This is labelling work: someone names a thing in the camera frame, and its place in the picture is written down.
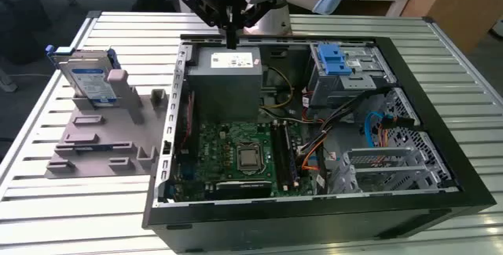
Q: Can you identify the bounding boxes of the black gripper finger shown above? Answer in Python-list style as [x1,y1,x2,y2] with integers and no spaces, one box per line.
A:
[233,0,279,49]
[181,0,233,49]

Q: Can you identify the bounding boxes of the hard disk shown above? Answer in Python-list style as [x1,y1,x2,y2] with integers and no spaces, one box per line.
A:
[46,45,122,109]

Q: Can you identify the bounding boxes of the blue data wire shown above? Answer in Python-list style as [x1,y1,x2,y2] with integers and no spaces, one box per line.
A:
[363,111,394,157]

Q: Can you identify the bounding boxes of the orange black power wire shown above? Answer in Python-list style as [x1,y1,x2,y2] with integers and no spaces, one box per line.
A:
[378,114,425,148]

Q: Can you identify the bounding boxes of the silver disk bay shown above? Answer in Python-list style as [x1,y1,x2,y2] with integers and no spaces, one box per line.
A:
[339,146,449,194]

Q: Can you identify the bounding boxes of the blue drive latch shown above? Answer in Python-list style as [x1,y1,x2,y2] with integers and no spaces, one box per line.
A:
[319,44,353,76]

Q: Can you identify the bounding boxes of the grey power supply unit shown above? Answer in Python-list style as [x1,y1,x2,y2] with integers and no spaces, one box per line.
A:
[187,46,263,124]

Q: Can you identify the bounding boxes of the silver optical drive cage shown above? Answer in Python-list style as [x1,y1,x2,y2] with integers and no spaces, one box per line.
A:
[307,42,397,108]

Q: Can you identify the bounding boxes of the CPU socket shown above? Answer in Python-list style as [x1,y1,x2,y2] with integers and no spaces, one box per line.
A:
[234,141,266,176]

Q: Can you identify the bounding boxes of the green motherboard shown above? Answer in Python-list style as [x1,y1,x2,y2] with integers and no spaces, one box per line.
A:
[173,121,315,201]

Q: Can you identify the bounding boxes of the black RAM slot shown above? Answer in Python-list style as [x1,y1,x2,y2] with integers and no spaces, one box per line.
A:
[271,121,291,191]
[282,121,303,188]

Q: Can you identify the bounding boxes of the silver CPU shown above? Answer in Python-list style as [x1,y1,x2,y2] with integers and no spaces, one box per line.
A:
[238,148,262,170]

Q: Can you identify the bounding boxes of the grey parts rack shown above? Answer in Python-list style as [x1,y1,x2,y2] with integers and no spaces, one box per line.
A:
[43,70,171,179]

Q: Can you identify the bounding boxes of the white table leg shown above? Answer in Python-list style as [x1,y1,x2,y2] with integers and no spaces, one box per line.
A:
[0,66,19,92]

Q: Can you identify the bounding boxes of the RAM stick in rack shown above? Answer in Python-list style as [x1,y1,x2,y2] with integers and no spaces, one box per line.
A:
[70,145,114,151]

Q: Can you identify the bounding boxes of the black graphics card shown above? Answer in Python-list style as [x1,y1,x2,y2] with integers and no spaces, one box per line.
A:
[205,180,273,200]

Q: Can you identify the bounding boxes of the black PC case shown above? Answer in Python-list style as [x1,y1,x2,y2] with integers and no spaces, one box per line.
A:
[142,33,497,253]

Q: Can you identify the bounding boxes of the yellow wires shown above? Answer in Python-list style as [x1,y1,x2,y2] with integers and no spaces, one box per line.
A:
[259,66,295,110]

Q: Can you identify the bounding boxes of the orange wires at motherboard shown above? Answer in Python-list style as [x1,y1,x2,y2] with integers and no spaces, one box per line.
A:
[301,145,329,173]

